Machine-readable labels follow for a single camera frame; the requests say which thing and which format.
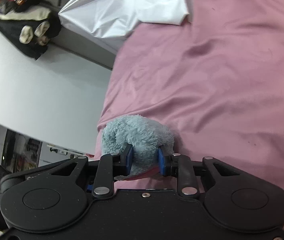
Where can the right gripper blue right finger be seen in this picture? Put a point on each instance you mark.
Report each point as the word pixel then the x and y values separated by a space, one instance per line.
pixel 163 161

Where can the white cloth cover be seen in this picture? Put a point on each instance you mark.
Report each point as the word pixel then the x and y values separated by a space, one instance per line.
pixel 106 19

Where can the pink bed sheet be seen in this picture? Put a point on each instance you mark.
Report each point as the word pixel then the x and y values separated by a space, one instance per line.
pixel 217 83

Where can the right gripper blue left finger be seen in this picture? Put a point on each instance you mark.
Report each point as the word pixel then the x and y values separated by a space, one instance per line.
pixel 127 159

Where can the light blue plush toy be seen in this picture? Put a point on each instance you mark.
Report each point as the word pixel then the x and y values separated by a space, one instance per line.
pixel 145 135

